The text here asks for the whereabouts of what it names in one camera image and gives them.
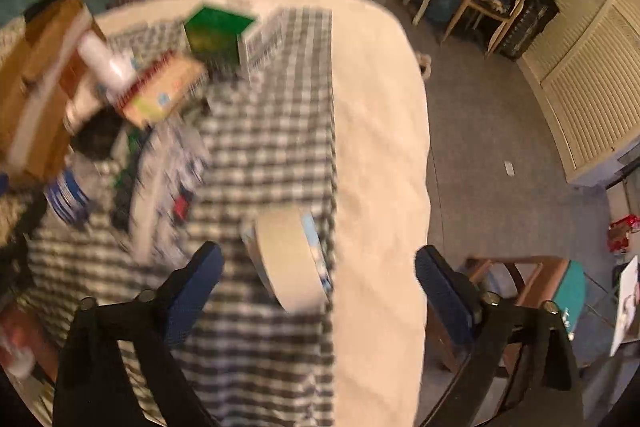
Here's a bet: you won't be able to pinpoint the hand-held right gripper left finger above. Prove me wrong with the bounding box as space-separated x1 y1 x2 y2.
52 241 224 427

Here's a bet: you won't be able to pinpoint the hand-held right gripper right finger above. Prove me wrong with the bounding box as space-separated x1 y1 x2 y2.
415 245 586 427

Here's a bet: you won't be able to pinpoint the beige tape roll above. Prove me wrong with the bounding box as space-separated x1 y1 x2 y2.
241 206 334 314

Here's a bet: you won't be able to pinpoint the tan medicine box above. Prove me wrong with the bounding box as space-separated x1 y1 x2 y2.
121 51 208 128

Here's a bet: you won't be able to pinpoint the white plastic bottle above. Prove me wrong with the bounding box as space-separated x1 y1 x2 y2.
77 29 138 95

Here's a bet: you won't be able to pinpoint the green white medicine box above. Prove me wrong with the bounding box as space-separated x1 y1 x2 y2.
183 6 263 75

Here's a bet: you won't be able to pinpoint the torn cardboard box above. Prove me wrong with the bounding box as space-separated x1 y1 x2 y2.
0 0 108 182

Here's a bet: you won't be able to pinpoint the white printed plastic packet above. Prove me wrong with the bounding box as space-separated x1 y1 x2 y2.
127 122 211 260

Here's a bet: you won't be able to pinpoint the wooden chair teal seat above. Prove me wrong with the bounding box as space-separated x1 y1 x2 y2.
430 254 590 378

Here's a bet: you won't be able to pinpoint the blue white bottle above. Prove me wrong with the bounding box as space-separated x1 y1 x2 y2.
45 167 98 228

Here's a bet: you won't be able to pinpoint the grey white checked cloth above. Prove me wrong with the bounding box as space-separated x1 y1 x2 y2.
20 7 337 427

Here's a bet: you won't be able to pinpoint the white poster board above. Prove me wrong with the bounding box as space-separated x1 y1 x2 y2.
610 255 640 358

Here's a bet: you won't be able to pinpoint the red bag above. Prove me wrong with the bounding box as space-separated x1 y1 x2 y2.
606 213 640 254

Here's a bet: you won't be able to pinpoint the cream louvered closet doors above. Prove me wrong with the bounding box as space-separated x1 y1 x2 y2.
520 0 640 184

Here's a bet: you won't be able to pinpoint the dark cabinet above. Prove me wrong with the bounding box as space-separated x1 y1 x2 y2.
500 0 561 62

